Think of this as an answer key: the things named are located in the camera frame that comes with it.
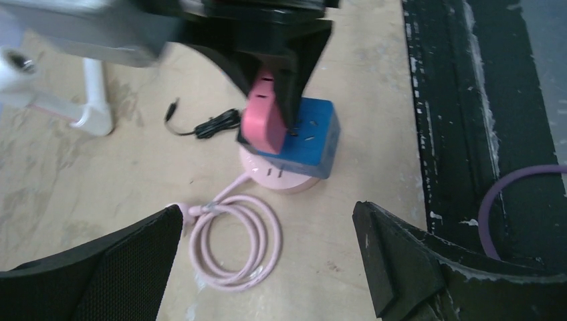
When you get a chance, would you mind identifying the pink cable with plug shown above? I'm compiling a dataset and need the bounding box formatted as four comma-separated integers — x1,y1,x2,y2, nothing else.
166,171,284,294

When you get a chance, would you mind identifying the black power adapter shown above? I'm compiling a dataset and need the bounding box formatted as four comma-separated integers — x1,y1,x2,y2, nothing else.
164,98,241,140

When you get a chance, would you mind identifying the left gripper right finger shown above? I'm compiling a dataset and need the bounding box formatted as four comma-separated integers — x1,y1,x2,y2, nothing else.
352,201,566,320

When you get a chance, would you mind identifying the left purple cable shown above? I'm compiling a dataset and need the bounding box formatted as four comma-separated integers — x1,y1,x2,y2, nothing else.
477,165,567,262

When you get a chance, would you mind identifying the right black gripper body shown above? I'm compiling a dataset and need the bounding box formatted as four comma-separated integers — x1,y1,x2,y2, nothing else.
132,0,342,58

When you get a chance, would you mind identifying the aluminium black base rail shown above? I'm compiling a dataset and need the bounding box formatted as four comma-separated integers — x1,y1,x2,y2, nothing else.
402,1,566,253

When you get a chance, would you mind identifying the blue cube socket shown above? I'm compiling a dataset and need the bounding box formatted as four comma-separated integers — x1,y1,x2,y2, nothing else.
258,98,340,179

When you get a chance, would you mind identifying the white PVC pipe frame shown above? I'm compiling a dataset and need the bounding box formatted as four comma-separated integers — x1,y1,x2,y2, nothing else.
1,46,114,136

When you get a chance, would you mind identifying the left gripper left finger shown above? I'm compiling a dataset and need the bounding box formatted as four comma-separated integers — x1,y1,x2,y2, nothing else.
1,206,183,320

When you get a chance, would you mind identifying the pink square plug adapter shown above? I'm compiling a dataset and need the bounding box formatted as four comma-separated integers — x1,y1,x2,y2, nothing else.
241,68,287,154

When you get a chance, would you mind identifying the round pink power socket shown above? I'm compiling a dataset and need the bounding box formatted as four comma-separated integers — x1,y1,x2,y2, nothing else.
239,147,320,194

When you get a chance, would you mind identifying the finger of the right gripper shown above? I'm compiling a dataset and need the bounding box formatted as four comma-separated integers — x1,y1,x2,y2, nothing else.
265,19,333,128
190,44,259,96

